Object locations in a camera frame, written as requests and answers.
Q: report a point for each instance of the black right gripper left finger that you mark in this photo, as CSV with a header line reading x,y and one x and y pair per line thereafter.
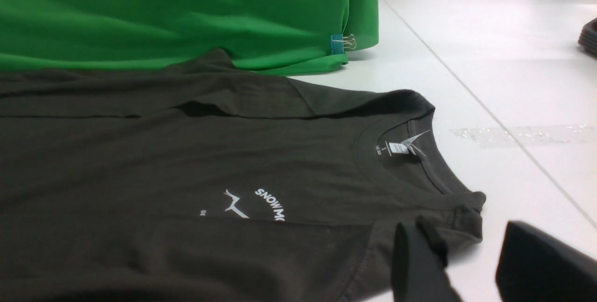
x,y
419,262

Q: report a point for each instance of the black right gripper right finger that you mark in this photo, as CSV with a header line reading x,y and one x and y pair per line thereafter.
x,y
536,267

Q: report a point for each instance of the dark gray long-sleeve top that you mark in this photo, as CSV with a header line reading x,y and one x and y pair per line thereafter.
x,y
201,182

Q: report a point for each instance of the clear tape strip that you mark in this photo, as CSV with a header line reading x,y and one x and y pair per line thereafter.
x,y
532,136

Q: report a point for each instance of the black stacked trays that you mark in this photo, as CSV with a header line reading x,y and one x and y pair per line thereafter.
x,y
588,38

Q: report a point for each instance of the blue binder clip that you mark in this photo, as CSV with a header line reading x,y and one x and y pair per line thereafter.
x,y
339,44

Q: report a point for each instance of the green cloth backdrop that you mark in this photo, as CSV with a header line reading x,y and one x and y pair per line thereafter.
x,y
277,37

